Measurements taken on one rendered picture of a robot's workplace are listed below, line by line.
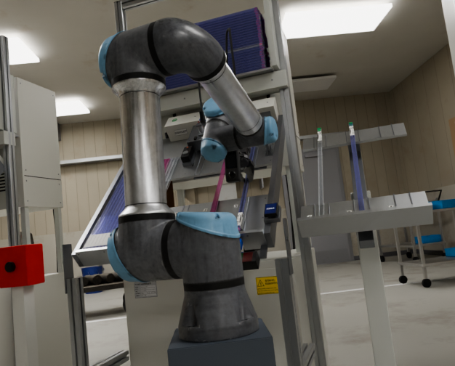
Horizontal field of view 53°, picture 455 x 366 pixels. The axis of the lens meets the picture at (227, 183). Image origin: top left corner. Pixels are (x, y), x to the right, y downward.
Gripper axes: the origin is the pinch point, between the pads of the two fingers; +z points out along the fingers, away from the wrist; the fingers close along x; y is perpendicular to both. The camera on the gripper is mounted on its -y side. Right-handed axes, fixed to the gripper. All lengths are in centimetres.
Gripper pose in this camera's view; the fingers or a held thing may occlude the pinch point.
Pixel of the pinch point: (246, 181)
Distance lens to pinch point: 158.4
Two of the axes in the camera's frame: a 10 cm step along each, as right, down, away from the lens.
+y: 0.7, -7.9, 6.1
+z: 3.1, 6.0, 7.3
